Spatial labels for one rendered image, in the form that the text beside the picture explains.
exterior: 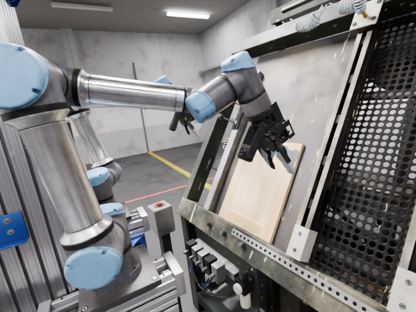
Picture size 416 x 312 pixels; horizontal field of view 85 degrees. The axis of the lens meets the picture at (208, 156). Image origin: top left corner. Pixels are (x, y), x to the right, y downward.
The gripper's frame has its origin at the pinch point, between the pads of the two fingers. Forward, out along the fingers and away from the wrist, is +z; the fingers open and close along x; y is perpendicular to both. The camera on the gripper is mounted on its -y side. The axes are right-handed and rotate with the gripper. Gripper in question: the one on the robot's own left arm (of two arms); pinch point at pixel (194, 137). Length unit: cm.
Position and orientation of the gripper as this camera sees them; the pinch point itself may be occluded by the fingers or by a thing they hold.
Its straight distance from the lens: 128.8
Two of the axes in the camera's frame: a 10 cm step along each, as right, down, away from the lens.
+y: 7.4, -6.3, 2.6
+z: 5.0, 7.6, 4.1
